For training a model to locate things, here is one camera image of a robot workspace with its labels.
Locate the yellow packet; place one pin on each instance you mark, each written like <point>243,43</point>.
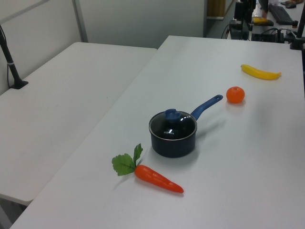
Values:
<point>259,20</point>

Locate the white side table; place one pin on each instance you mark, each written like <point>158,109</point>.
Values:
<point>59,107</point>

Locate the yellow toy banana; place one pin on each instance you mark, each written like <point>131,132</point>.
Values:
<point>259,73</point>

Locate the black clamp stand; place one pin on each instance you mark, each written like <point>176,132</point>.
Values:
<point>296,44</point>

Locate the orange toy carrot green leaves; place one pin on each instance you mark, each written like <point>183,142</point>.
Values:
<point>155,177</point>

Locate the black device box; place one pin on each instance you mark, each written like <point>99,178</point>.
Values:
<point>264,37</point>

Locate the glass lid blue knob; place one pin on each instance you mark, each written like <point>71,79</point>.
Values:
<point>164,127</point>

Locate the orange toy tangerine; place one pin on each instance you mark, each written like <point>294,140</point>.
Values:
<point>235,95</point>

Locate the black computer keyboard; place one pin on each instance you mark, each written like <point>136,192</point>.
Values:
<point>281,14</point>

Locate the black background equipment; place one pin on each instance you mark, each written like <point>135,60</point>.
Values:
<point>238,10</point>

